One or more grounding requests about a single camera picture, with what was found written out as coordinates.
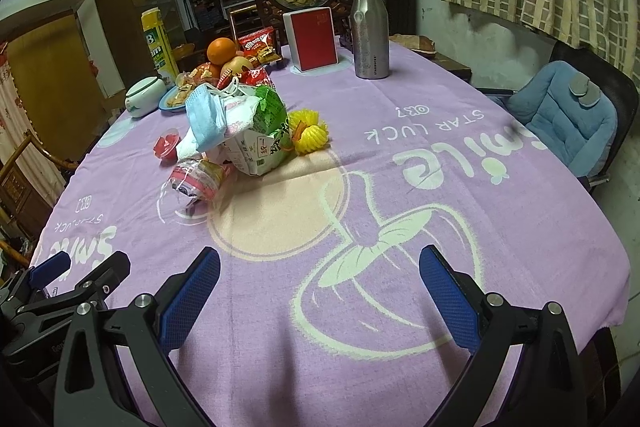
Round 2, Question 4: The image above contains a clear plastic wrapper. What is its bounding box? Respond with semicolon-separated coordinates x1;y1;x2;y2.
155;158;233;227

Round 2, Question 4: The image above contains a blue face mask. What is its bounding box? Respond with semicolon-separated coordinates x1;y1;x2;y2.
186;83;227;152

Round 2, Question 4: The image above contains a green white wrapper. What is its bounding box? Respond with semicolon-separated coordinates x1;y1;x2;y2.
222;86;292;176

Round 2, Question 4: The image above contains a wooden armchair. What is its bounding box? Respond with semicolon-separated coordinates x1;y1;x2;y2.
1;130;79;269

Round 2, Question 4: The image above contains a red jelly cup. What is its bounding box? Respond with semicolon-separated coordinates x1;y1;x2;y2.
153;128;180;164

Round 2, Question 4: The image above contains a purple printed tablecloth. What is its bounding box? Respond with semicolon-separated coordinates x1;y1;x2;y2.
34;46;630;426

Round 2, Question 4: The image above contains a blue fruit plate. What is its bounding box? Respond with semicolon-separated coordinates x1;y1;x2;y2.
158;84;193;112

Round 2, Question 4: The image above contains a white ceramic lidded jar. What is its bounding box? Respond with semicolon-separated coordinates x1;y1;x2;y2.
125;77;166;118

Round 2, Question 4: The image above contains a wrapped orange in net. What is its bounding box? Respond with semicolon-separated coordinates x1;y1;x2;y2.
189;62;221;86

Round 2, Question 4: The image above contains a yellow green carton box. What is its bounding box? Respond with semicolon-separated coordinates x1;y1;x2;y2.
141;8;178;84

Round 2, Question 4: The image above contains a red snack bag front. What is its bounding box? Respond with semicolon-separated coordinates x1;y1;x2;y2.
236;67;274;88

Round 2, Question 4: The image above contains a red snack bag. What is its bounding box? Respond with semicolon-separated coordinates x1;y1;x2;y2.
238;26;276;56
236;67;274;88

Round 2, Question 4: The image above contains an orange fruit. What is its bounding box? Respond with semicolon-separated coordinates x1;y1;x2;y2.
206;37;238;66

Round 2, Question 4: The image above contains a red snack bag rear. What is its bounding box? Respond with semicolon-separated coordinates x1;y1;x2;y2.
238;26;276;56

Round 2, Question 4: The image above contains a blue cushioned office chair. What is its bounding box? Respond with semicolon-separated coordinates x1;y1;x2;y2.
480;42;639;191

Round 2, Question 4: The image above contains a brown wooden cabinet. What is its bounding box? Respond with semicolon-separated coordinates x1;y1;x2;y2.
94;0;186;88

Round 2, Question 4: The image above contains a red white tissue box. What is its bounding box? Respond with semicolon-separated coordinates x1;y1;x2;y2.
283;6;338;72

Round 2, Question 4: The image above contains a wooden side table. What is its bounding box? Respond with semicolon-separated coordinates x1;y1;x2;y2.
390;34;472;83

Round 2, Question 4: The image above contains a stainless steel bottle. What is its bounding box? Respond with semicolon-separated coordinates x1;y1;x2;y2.
350;0;390;80

